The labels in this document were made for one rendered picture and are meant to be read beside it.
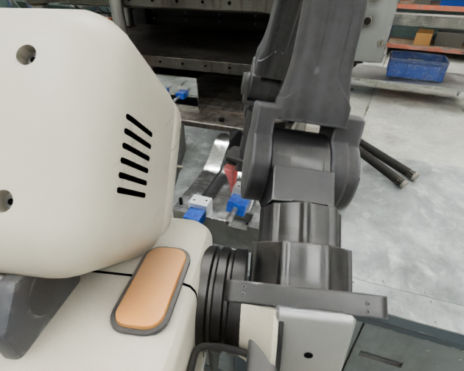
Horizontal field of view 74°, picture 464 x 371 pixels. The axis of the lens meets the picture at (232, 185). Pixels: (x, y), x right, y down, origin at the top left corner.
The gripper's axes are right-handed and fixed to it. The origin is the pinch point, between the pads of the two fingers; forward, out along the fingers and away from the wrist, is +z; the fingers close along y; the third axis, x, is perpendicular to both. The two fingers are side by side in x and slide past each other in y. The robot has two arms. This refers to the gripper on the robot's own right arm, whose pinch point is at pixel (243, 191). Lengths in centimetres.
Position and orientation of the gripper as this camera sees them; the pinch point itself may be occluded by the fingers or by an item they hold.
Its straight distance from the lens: 71.7
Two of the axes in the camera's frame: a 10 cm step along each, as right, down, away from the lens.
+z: -1.6, 8.4, 5.2
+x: -3.1, 4.5, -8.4
